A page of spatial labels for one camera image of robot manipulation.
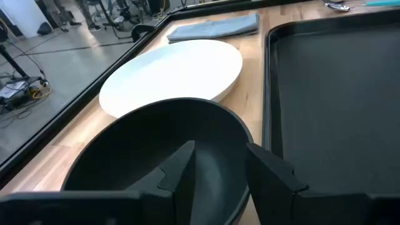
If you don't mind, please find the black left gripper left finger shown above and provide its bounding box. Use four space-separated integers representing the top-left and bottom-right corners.
124 140 197 225

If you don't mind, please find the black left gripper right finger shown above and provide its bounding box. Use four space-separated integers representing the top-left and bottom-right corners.
246 142 309 225

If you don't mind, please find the black bowl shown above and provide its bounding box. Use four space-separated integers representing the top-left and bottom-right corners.
61 97 254 225

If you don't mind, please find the white round plate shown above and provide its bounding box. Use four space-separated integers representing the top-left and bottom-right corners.
98 39 244 119

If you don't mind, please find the grey napkin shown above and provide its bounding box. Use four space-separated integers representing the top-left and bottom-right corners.
166 12 260 44

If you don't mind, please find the black serving tray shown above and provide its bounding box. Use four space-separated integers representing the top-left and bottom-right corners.
262 9 400 201

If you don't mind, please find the black chair base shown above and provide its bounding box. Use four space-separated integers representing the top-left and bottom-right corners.
93 0 148 40

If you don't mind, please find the person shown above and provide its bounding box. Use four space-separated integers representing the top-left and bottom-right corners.
42 0 83 33
76 0 103 32

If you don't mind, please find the black bag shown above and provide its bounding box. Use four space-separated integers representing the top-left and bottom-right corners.
36 21 53 36

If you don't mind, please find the black frame clamp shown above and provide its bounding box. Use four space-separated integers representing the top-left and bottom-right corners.
130 24 156 43

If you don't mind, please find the yellow cable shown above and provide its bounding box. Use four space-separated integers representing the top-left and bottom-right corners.
29 83 53 101

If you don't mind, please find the green handled spoon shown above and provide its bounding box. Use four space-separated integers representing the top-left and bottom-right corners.
323 0 400 13

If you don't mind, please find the black camera stand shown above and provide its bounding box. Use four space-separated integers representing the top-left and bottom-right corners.
0 20 53 113

